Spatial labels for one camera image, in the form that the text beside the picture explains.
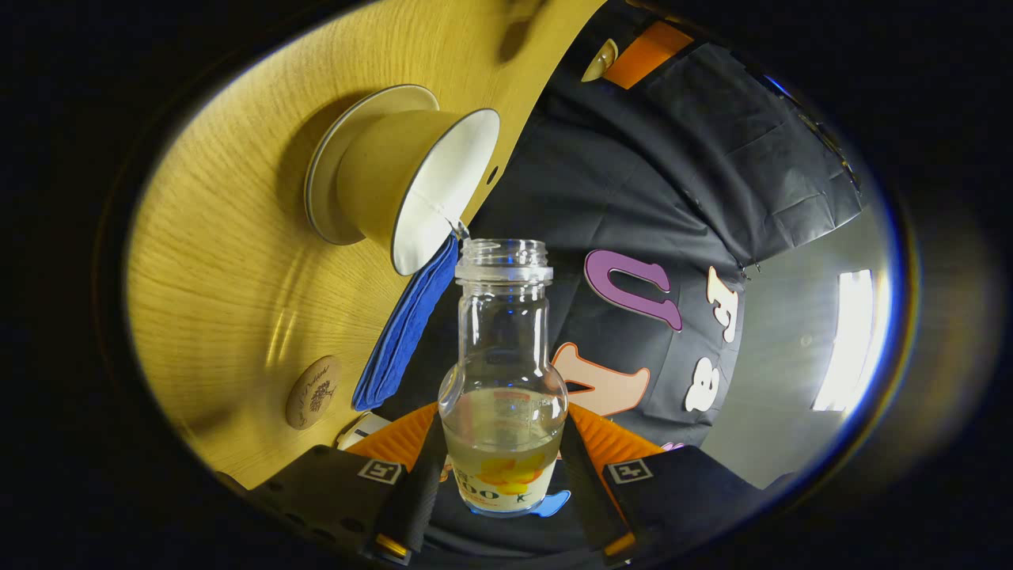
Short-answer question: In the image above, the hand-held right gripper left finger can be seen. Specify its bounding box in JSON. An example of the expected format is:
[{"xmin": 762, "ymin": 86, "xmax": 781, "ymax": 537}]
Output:
[{"xmin": 249, "ymin": 400, "xmax": 449, "ymax": 564}]

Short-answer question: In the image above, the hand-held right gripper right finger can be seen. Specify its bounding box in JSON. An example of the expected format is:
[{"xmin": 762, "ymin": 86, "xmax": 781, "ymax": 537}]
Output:
[{"xmin": 558, "ymin": 402, "xmax": 796, "ymax": 564}]

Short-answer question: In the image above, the beige teacup lid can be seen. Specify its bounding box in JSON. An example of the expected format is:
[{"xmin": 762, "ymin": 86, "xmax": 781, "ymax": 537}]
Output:
[{"xmin": 582, "ymin": 38, "xmax": 619, "ymax": 83}]

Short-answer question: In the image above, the round wooden coaster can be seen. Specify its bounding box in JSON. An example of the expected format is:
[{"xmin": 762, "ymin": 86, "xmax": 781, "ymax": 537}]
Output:
[{"xmin": 286, "ymin": 355, "xmax": 343, "ymax": 431}]

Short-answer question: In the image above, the clear water bottle yellow label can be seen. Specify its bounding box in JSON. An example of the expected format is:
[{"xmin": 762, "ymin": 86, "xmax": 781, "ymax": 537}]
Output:
[{"xmin": 438, "ymin": 238, "xmax": 569, "ymax": 518}]

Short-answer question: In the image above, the beige teacup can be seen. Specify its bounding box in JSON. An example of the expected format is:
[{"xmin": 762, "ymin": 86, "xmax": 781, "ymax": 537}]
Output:
[{"xmin": 336, "ymin": 108, "xmax": 501, "ymax": 276}]

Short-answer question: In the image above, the blue folded towel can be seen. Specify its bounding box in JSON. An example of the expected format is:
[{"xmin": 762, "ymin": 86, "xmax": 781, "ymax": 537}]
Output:
[{"xmin": 352, "ymin": 234, "xmax": 460, "ymax": 412}]

